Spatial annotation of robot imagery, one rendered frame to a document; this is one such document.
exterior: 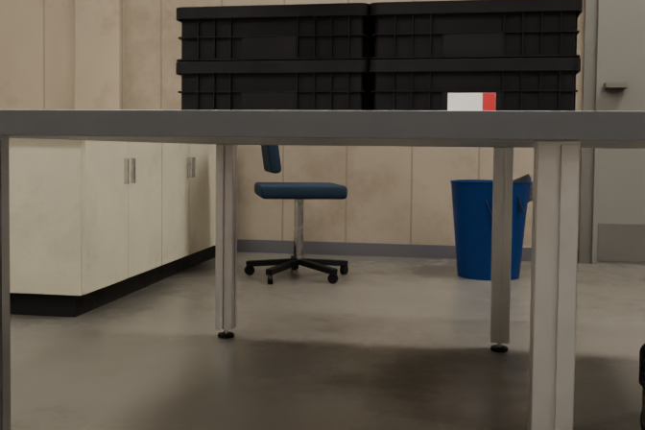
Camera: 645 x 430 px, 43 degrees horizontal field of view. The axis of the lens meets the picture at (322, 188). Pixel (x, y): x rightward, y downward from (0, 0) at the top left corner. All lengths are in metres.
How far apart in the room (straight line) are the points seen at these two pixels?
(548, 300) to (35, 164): 2.36
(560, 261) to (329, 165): 3.87
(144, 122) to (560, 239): 0.63
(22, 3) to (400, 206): 2.79
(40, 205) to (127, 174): 0.42
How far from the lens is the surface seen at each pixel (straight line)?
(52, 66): 5.64
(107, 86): 5.37
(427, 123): 1.16
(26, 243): 3.29
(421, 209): 4.98
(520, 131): 1.16
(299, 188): 3.90
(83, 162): 3.17
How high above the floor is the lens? 0.64
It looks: 3 degrees down
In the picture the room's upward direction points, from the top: 1 degrees clockwise
